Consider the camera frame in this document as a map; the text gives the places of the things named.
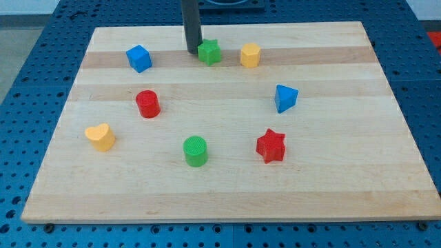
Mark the green star block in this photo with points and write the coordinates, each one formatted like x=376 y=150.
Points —
x=209 y=51

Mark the green cylinder block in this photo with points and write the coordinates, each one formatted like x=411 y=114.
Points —
x=195 y=151

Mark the yellow heart block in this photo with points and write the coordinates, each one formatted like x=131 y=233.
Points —
x=101 y=137

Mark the blue triangle block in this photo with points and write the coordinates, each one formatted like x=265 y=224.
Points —
x=285 y=98

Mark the blue cube block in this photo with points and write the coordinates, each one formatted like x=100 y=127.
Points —
x=139 y=58

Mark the red star block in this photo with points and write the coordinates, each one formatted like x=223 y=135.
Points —
x=271 y=146

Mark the yellow hexagon block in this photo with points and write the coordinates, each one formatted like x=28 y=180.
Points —
x=250 y=55

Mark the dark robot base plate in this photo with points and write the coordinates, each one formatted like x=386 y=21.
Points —
x=231 y=4

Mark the dark grey cylindrical pointer rod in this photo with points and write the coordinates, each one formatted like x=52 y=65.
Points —
x=192 y=25

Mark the red cylinder block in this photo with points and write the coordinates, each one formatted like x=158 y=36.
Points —
x=148 y=104

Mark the light wooden board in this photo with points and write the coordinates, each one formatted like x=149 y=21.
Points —
x=349 y=153

